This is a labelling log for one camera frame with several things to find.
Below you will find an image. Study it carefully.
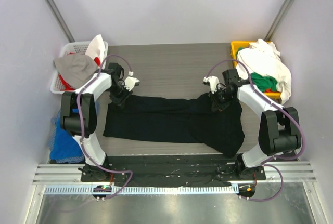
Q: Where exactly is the black t shirt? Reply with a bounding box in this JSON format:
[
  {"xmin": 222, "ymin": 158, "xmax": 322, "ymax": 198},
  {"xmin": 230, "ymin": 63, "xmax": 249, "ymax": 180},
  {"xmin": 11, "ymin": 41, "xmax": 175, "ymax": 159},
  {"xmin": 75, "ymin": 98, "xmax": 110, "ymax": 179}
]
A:
[{"xmin": 103, "ymin": 93, "xmax": 245, "ymax": 158}]

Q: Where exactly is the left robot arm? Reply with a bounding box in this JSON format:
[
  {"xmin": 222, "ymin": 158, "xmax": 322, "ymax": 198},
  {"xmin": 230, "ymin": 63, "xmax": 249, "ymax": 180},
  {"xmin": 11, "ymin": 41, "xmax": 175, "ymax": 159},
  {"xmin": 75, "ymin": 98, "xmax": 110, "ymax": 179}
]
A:
[{"xmin": 60, "ymin": 63, "xmax": 140, "ymax": 182}]

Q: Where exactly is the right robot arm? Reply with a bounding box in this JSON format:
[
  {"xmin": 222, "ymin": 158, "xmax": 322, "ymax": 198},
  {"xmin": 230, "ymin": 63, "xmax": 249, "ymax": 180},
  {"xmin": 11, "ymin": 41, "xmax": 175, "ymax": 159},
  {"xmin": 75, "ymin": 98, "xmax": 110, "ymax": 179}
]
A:
[{"xmin": 203, "ymin": 69, "xmax": 302, "ymax": 180}]

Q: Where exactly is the green t shirt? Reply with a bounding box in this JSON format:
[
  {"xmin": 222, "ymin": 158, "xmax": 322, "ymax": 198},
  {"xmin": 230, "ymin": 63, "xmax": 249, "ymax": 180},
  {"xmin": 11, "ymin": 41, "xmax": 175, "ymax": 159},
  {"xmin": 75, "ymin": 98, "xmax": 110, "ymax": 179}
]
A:
[{"xmin": 250, "ymin": 72, "xmax": 277, "ymax": 93}]

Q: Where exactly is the beige grey shirt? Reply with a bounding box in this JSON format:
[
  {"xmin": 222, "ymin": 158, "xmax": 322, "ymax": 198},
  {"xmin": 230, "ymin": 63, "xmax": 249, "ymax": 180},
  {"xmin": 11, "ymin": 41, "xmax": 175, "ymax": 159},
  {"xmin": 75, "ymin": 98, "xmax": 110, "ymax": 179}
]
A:
[{"xmin": 54, "ymin": 54, "xmax": 98, "ymax": 89}]

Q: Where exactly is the white and red garment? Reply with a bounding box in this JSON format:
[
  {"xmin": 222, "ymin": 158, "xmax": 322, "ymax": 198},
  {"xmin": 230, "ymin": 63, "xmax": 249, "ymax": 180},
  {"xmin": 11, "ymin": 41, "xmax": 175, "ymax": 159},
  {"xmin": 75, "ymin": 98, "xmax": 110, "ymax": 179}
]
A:
[{"xmin": 59, "ymin": 34, "xmax": 108, "ymax": 91}]

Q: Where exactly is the yellow plastic bin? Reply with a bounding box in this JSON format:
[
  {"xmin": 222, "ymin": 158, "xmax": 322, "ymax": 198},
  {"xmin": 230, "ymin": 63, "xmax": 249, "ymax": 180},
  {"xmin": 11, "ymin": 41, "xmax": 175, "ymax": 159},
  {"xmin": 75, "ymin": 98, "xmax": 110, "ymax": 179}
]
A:
[{"xmin": 230, "ymin": 41, "xmax": 280, "ymax": 101}]

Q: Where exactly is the white t shirt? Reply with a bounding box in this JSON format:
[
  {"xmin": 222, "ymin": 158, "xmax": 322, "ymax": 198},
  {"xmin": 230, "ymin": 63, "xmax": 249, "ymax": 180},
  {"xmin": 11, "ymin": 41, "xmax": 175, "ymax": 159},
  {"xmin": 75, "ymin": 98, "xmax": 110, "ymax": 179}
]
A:
[{"xmin": 236, "ymin": 39, "xmax": 292, "ymax": 104}]

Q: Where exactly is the white plastic laundry basket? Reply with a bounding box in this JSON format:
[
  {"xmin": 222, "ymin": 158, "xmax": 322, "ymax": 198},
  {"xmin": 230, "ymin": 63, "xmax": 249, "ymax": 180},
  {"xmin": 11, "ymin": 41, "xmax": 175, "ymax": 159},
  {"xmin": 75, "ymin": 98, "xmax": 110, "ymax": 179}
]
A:
[{"xmin": 50, "ymin": 40, "xmax": 109, "ymax": 95}]

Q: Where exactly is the solid blue shirt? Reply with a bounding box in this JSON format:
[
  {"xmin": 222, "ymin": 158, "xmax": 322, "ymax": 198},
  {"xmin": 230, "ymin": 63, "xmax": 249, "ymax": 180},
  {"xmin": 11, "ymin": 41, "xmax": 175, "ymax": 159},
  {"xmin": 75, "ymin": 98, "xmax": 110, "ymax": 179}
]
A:
[{"xmin": 49, "ymin": 120, "xmax": 85, "ymax": 160}]

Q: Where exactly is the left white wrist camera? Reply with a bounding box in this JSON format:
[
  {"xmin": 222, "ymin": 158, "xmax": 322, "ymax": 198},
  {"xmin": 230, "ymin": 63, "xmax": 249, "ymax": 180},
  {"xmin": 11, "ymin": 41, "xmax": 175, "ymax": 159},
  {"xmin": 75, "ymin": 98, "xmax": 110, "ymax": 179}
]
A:
[{"xmin": 124, "ymin": 71, "xmax": 140, "ymax": 91}]

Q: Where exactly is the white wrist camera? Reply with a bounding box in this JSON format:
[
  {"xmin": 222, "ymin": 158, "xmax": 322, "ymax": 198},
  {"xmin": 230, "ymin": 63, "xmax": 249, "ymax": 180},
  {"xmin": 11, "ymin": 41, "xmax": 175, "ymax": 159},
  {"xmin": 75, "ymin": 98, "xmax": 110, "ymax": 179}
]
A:
[
  {"xmin": 124, "ymin": 71, "xmax": 140, "ymax": 91},
  {"xmin": 203, "ymin": 76, "xmax": 220, "ymax": 94}
]

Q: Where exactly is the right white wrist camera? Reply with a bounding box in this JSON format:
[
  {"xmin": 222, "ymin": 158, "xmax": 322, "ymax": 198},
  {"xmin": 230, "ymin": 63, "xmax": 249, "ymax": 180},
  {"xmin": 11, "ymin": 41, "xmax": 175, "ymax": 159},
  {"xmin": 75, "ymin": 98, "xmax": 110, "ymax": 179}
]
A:
[{"xmin": 203, "ymin": 76, "xmax": 220, "ymax": 94}]

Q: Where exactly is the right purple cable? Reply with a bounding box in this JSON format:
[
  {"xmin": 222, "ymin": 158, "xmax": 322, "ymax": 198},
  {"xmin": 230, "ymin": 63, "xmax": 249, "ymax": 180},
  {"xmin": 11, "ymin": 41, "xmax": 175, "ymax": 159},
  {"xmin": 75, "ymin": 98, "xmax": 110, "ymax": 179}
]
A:
[{"xmin": 205, "ymin": 59, "xmax": 305, "ymax": 202}]

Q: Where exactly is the purple cable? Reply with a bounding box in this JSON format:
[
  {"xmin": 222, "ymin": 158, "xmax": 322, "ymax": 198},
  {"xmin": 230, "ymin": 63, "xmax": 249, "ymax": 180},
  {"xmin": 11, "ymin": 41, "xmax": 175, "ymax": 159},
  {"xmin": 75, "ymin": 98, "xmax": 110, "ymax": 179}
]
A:
[
  {"xmin": 76, "ymin": 54, "xmax": 134, "ymax": 200},
  {"xmin": 205, "ymin": 59, "xmax": 305, "ymax": 202}
]

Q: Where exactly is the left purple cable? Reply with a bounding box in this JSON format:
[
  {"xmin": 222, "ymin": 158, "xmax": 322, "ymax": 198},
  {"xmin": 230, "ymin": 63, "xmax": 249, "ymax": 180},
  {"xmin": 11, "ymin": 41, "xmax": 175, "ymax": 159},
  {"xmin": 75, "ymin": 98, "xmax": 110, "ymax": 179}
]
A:
[{"xmin": 76, "ymin": 54, "xmax": 134, "ymax": 200}]

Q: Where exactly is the aluminium rail frame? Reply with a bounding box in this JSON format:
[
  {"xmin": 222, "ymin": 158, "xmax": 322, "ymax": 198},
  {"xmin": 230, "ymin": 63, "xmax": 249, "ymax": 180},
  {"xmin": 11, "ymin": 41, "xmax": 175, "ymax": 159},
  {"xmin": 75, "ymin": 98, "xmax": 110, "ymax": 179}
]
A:
[{"xmin": 32, "ymin": 161, "xmax": 316, "ymax": 185}]

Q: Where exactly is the white slotted cable duct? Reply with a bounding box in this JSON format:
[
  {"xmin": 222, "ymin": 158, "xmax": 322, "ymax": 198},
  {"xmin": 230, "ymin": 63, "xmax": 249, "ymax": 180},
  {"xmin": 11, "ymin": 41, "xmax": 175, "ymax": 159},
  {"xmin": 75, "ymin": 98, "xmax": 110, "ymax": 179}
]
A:
[{"xmin": 44, "ymin": 184, "xmax": 239, "ymax": 196}]

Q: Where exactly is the left corner aluminium post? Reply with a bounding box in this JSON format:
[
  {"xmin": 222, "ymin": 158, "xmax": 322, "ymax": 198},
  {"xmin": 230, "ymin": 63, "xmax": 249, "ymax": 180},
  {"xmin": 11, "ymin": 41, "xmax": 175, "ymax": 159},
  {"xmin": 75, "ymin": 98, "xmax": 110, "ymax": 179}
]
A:
[{"xmin": 44, "ymin": 0, "xmax": 75, "ymax": 42}]

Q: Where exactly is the corner aluminium post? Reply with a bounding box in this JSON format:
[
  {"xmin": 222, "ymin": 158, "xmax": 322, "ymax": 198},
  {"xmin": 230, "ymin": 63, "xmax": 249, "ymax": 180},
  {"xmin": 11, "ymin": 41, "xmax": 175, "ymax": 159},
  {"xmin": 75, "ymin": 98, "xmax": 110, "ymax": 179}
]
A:
[
  {"xmin": 44, "ymin": 0, "xmax": 75, "ymax": 42},
  {"xmin": 264, "ymin": 0, "xmax": 294, "ymax": 42}
]

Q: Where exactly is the right corner aluminium post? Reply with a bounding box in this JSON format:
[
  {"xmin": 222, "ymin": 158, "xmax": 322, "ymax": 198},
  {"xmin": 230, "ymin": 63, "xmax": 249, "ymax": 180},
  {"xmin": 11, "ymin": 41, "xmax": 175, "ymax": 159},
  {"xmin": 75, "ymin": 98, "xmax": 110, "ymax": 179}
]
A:
[{"xmin": 264, "ymin": 0, "xmax": 294, "ymax": 42}]

